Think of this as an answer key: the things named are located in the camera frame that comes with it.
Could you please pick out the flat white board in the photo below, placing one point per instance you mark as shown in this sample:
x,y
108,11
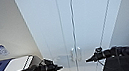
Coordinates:
x,y
16,65

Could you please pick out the wall plate with blue print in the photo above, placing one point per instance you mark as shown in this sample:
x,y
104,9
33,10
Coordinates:
x,y
1,49

